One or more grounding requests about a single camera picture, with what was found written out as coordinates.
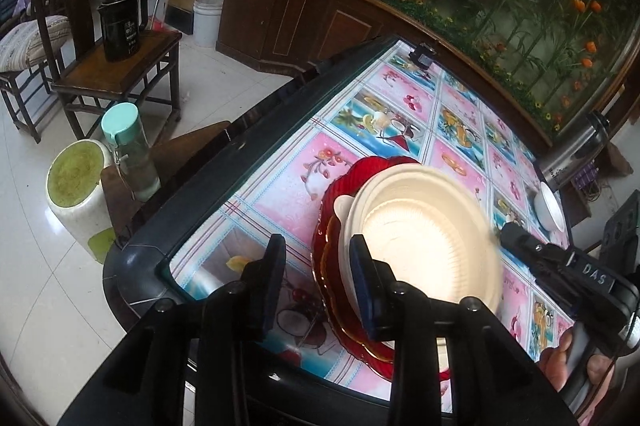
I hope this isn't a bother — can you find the person's right hand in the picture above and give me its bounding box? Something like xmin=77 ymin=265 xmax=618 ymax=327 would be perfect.
xmin=537 ymin=328 xmax=615 ymax=425

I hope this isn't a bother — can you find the wooden armchair with cushion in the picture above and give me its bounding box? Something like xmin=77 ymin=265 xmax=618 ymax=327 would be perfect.
xmin=1 ymin=0 xmax=96 ymax=141

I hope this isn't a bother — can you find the black jug on stool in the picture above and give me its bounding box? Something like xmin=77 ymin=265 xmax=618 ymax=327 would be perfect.
xmin=98 ymin=0 xmax=142 ymax=62

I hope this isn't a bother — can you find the stainless steel thermos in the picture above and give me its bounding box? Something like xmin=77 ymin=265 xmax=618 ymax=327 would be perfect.
xmin=535 ymin=111 xmax=610 ymax=192

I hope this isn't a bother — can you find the white green round stool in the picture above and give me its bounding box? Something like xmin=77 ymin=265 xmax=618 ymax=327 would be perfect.
xmin=46 ymin=139 xmax=116 ymax=265

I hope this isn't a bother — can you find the small white foam bowl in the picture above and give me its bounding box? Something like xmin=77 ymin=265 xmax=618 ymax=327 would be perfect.
xmin=534 ymin=183 xmax=566 ymax=232

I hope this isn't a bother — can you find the cream plastic bowl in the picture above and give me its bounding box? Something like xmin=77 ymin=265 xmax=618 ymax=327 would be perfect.
xmin=340 ymin=163 xmax=502 ymax=317

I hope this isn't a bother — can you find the white plastic bucket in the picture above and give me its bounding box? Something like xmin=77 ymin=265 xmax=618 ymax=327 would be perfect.
xmin=193 ymin=0 xmax=224 ymax=48

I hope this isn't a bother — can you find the large red glass plate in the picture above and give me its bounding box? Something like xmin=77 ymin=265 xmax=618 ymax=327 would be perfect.
xmin=310 ymin=155 xmax=452 ymax=383

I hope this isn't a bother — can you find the small black table object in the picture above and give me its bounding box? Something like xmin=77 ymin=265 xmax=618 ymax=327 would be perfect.
xmin=409 ymin=43 xmax=437 ymax=71

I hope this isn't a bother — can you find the mint lid water bottle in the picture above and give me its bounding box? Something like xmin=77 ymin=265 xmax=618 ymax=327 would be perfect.
xmin=101 ymin=102 xmax=160 ymax=202

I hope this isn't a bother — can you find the wooden sideboard cabinet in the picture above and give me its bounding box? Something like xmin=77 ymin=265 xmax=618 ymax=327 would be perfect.
xmin=192 ymin=0 xmax=402 ymax=78

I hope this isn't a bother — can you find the wooden side stool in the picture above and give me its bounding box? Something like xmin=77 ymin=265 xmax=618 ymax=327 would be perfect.
xmin=52 ymin=31 xmax=182 ymax=141

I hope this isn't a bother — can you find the colourful printed tablecloth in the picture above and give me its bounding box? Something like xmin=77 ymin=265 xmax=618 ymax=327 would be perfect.
xmin=169 ymin=42 xmax=570 ymax=399

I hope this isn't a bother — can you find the small red glass plate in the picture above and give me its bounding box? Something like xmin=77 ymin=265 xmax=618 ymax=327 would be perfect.
xmin=314 ymin=216 xmax=394 ymax=378

